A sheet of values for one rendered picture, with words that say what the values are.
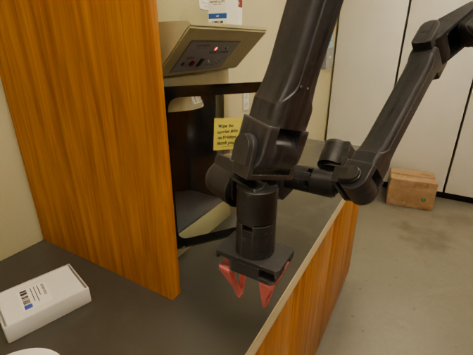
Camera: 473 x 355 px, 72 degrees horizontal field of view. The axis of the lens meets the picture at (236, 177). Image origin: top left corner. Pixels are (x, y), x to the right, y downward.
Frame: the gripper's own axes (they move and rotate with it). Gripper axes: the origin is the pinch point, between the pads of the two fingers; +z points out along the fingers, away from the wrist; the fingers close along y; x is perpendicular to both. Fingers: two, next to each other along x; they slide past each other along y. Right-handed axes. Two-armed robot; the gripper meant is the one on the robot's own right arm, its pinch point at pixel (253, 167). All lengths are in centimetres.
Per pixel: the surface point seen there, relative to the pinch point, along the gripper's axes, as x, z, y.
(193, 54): 8.1, 10.3, 25.3
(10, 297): 43, 34, -22
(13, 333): 47, 26, -24
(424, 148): -296, -36, -72
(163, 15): 8.4, 17.2, 32.6
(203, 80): -4.3, 17.3, 18.5
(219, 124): 3.1, 7.6, 10.1
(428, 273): -159, -55, -121
